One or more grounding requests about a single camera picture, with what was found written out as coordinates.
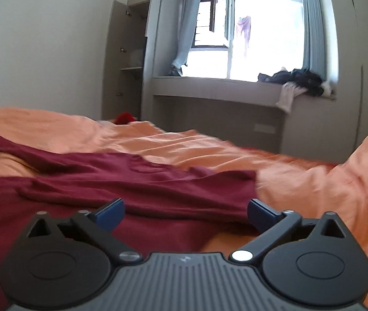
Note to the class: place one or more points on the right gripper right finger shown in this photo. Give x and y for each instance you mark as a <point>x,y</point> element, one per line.
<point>275,228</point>

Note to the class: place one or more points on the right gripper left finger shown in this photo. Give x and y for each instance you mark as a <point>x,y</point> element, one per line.
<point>97,227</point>

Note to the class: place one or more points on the dark red long-sleeve shirt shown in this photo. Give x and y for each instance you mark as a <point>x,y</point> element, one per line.
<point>167,209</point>

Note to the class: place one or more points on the dark clothes pile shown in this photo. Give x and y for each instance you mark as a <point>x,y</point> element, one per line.
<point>315,85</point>

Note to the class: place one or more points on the red object behind bed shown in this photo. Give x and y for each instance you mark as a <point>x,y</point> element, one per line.
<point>124,119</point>

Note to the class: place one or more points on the grey window bench cabinet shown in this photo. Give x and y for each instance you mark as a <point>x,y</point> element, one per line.
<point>229,110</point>

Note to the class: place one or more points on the white garment hanging off bench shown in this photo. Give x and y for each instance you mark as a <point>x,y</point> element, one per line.
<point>289,91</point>

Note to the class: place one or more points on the tall grey closet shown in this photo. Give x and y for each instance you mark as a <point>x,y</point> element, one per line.
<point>350,125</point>

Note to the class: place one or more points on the open grey wardrobe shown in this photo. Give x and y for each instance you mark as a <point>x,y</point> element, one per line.
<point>128,57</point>

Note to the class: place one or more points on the right blue-grey curtain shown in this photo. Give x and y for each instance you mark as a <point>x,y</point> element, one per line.
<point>314,51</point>

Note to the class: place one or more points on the blue-grey curtain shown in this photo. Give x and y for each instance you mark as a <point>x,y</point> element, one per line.
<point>186,35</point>
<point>314,51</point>

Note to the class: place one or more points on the purple garment outside window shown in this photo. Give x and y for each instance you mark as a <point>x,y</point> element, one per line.
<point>244,26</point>

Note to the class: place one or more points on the left blue-grey curtain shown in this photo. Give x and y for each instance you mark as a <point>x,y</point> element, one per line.
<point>186,35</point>

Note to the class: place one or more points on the white wall socket plate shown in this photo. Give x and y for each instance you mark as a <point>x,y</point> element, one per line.
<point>265,128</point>

